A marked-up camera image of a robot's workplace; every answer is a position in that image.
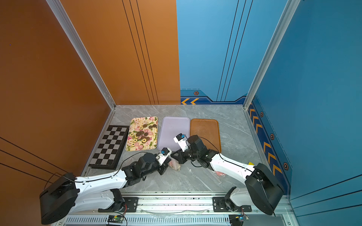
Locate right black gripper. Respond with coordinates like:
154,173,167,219
170,147,201,165

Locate ziploc bag mixed cookies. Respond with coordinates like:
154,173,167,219
168,158,181,171

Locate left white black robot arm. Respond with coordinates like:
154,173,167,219
40,152,171,225

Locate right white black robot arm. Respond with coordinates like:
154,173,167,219
171,134,284,215

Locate ziploc bag pink cookies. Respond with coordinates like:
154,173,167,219
208,169,226,184

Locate lavender plastic tray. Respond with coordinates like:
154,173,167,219
157,116,190,152

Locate brown plastic tray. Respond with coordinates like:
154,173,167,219
190,119,222,153

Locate floral pattern tray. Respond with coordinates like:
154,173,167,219
125,116,159,152

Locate black white checkerboard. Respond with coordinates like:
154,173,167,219
89,125,129,170

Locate left green circuit board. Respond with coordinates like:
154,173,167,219
107,215,126,225

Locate green circuit board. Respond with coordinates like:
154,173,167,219
229,215,249,226
107,215,126,225

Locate right green circuit board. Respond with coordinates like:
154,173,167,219
229,215,249,226

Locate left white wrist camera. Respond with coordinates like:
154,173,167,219
156,147,172,166

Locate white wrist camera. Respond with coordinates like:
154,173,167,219
156,147,172,166
173,133,189,152

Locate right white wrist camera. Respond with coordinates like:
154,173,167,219
173,133,189,152

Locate poured ring cookies pile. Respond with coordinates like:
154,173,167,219
129,121,157,147

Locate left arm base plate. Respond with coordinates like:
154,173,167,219
98,197,139,213

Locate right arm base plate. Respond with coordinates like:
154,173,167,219
212,197,252,212

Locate aluminium front rail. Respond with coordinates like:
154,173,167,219
53,193,295,218

